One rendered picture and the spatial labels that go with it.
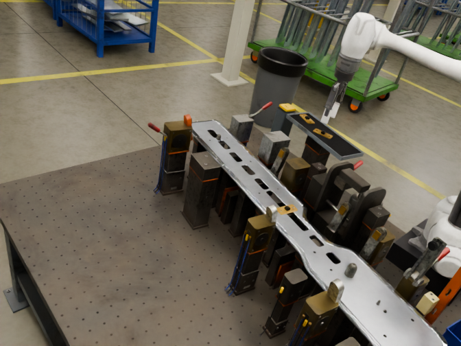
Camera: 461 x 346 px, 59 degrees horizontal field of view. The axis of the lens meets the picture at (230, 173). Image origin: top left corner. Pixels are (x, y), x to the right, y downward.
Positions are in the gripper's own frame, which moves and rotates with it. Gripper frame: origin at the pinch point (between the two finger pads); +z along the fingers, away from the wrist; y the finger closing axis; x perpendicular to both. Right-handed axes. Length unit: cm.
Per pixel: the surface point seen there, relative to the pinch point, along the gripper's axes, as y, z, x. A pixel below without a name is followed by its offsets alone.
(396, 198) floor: -183, 126, 38
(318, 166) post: 16.6, 15.6, 7.2
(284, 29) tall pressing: -396, 76, -203
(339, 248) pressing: 45, 26, 31
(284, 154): 17.8, 17.1, -7.9
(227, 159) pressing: 28.5, 25.6, -28.4
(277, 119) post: -8.7, 16.9, -25.5
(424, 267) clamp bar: 47, 14, 56
